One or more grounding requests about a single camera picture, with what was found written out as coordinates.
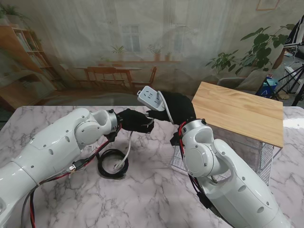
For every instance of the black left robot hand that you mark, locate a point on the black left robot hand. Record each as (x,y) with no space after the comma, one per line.
(135,121)

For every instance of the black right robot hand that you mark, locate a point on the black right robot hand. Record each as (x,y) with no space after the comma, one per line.
(180,109)

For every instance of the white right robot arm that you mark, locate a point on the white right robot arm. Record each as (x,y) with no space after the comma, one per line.
(225,185)

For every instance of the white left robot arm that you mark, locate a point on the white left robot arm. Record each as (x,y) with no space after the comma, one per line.
(54,147)

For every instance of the blue bag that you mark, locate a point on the blue bag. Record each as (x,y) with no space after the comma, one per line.
(266,89)

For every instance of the printed scenery backdrop cloth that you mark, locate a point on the printed scenery backdrop cloth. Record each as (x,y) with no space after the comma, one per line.
(71,47)

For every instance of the black tripod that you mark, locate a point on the black tripod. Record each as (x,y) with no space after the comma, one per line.
(291,80)

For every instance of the white box on floor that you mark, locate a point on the white box on floor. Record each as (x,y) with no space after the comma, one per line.
(293,71)

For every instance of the person in striped shorts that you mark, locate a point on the person in striped shorts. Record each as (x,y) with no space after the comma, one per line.
(294,33)

